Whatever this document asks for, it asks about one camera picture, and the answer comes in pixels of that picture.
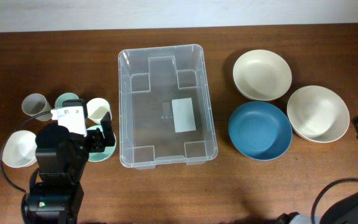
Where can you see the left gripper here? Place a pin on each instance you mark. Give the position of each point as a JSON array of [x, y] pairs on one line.
[[99, 144]]

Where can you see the cream plastic cup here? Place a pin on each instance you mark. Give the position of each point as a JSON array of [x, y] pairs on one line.
[[97, 109]]

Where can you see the cream plate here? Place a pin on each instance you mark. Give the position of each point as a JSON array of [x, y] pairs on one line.
[[262, 75], [318, 114]]

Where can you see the green plastic cup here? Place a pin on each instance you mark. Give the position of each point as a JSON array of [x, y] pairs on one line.
[[66, 96]]

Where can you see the grey plastic cup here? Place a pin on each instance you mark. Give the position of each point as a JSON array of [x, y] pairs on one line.
[[35, 104]]

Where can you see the white small bowl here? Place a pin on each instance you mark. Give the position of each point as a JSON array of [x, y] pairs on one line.
[[19, 150]]

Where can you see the blue plate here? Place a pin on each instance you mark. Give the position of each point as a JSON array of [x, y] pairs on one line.
[[260, 131]]

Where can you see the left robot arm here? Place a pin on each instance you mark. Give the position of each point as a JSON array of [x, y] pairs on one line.
[[63, 149]]

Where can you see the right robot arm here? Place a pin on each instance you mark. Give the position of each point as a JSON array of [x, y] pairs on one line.
[[344, 211]]

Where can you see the green small bowl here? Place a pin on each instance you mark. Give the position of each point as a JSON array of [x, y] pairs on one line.
[[101, 156]]

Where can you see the clear plastic storage bin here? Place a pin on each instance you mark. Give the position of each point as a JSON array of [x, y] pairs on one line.
[[149, 79]]

